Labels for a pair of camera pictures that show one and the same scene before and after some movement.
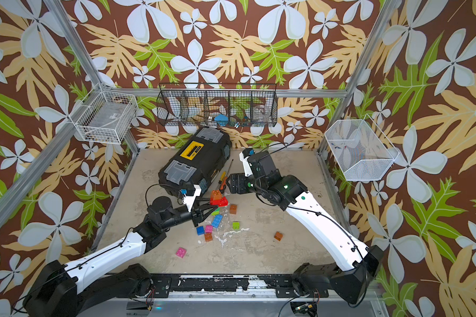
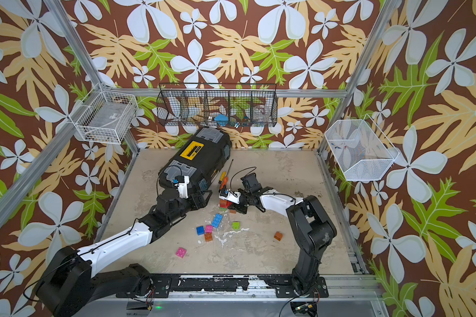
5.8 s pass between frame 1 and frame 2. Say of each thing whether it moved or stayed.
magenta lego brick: stayed
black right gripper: moved
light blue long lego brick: stayed
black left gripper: moved
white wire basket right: stayed
